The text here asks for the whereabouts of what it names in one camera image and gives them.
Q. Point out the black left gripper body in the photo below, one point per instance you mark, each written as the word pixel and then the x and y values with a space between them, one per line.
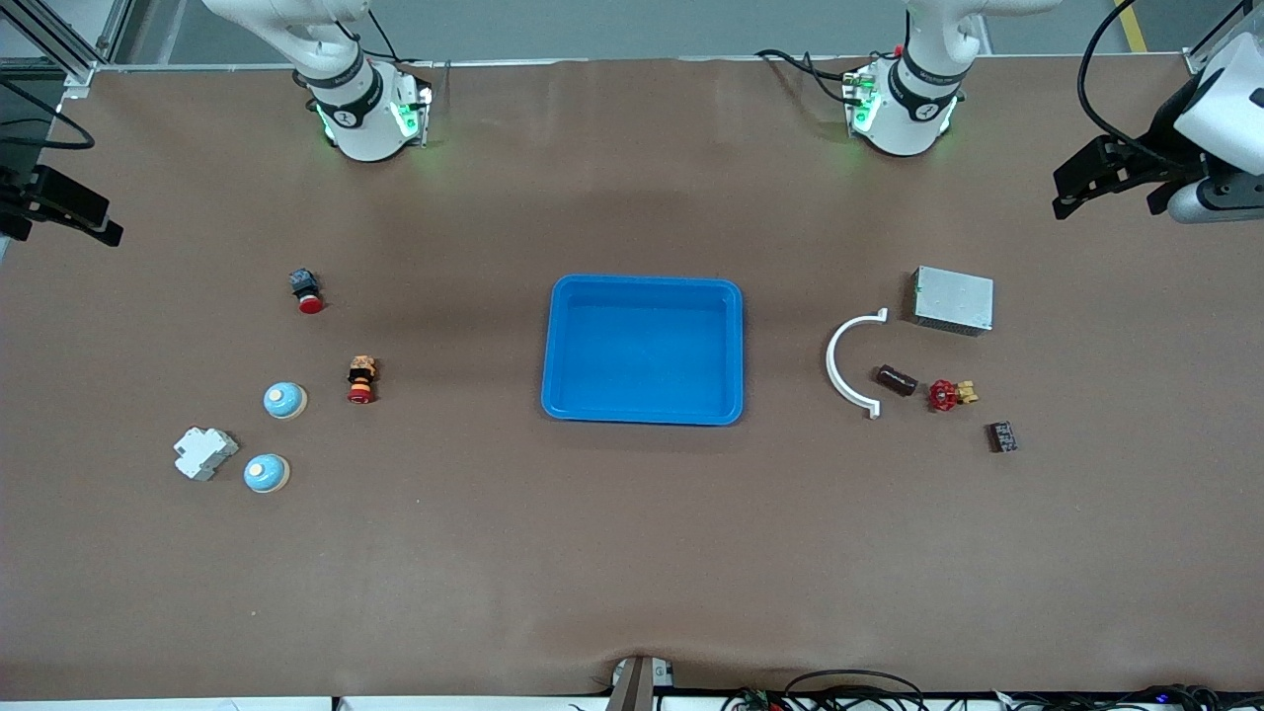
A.
pixel 1159 148

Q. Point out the blue bell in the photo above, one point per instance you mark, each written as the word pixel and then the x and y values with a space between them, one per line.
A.
pixel 267 474
pixel 284 400

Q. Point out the dark printed electrolytic capacitor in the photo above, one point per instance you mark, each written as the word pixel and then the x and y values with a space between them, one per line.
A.
pixel 1002 436

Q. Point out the brown cylindrical electrolytic capacitor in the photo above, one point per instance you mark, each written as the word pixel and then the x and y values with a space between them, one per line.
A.
pixel 897 380

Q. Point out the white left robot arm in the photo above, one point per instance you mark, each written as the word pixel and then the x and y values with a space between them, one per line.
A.
pixel 918 109

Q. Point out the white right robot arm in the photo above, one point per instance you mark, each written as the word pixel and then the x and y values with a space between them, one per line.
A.
pixel 355 109

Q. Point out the blue plastic tray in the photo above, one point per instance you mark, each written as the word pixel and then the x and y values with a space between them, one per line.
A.
pixel 642 351

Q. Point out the perforated metal power supply box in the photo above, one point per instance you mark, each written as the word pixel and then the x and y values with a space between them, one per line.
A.
pixel 953 301

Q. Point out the red push button black base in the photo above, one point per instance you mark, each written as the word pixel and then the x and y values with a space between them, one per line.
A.
pixel 308 293

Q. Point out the brass valve red handwheel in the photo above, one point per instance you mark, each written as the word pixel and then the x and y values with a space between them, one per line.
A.
pixel 944 395

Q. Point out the white circuit breaker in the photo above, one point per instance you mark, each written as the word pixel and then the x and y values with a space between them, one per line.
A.
pixel 204 454

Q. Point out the red emergency stop orange base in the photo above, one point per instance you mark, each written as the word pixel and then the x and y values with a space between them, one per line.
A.
pixel 362 380

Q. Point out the white curved plastic bracket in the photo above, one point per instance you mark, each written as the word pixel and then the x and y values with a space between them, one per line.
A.
pixel 831 365

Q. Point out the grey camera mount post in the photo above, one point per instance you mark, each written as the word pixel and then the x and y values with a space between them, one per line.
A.
pixel 637 686

